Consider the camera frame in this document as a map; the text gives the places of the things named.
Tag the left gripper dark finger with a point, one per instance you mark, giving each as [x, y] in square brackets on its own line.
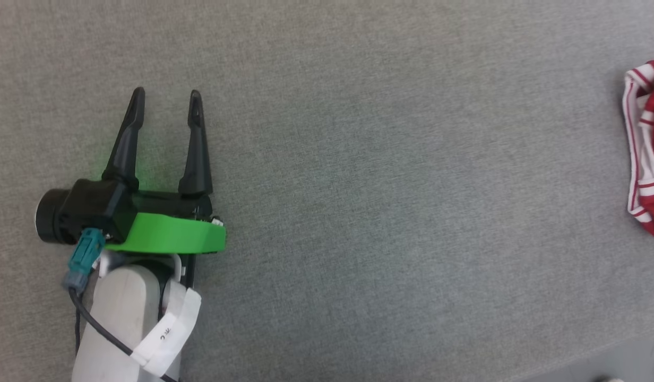
[198, 164]
[126, 154]

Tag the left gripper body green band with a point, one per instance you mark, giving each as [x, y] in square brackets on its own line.
[173, 233]

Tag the red Bulls basketball jersey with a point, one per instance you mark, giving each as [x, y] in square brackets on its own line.
[653, 159]

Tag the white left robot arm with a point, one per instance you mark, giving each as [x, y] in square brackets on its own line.
[120, 307]

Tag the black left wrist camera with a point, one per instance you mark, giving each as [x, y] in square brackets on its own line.
[85, 209]

